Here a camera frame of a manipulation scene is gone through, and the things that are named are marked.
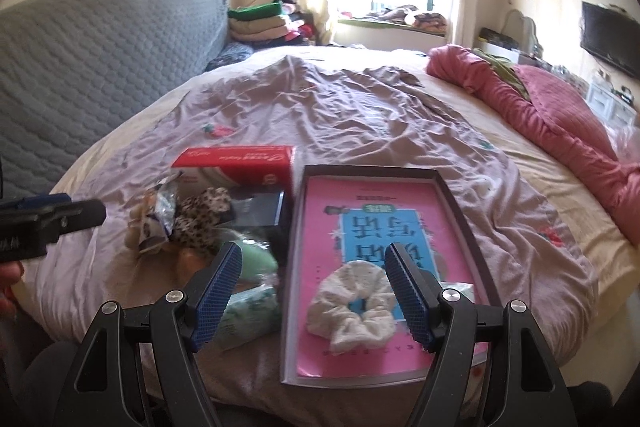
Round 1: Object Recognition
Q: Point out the pink book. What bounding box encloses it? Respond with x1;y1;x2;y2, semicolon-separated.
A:
294;176;482;379

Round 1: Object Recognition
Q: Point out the cream bed sheet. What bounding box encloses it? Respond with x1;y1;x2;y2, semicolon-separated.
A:
15;44;640;338

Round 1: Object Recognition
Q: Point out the stack of folded clothes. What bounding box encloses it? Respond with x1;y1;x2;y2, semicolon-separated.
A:
227;0;315;48

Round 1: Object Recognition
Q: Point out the mint floral tissue packet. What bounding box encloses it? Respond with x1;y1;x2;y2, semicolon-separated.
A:
210;284;282;352

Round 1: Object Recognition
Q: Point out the dark knitted pillow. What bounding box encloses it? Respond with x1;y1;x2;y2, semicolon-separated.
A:
204;41;254;72

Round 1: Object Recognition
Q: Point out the lilac quilt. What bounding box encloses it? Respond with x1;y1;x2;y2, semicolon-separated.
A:
22;54;599;408

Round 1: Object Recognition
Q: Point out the small mint packet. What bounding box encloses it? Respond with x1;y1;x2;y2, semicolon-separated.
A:
439;279;477;304

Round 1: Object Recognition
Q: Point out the white scrunchie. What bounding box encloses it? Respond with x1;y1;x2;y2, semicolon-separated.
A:
306;259;399;354

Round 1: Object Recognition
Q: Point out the black television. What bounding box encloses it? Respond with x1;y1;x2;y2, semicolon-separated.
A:
580;0;640;80

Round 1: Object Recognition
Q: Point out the red and white carton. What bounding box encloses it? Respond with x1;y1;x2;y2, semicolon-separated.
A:
170;145;297;200

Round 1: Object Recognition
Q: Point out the beige plush bear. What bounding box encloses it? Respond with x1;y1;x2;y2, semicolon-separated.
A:
124;177;176;259

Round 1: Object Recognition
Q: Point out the person's left hand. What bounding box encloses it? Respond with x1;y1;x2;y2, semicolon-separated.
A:
0;263;25;319

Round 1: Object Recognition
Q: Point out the white framed mirror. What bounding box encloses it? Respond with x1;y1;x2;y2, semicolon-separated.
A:
501;9;540;54

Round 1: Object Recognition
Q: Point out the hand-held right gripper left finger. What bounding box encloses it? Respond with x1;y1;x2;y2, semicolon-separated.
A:
57;241;243;427

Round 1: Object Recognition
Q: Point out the grey quilted headboard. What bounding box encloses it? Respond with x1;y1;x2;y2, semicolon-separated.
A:
0;0;232;200

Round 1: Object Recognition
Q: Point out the pink comforter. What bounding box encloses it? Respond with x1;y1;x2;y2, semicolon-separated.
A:
426;43;640;249

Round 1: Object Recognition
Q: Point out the small dark box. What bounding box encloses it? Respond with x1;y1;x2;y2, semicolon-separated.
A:
231;191;294;229

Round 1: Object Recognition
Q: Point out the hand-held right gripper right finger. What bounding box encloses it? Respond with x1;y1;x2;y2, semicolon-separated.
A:
384;242;581;427

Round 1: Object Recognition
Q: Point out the white cabinet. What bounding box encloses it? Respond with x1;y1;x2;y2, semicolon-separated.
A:
584;69;640;128

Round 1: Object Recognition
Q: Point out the pile of clothes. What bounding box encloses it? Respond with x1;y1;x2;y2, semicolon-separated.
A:
340;4;449;36

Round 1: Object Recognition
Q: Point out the green cloth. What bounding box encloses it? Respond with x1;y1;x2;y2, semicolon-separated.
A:
471;48;532;102

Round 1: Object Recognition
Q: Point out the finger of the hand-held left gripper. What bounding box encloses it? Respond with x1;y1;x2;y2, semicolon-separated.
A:
35;199;107;240
0;193;72;210

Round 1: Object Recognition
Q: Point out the leopard print scrunchie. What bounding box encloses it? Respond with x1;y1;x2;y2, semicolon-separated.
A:
169;187;234;244

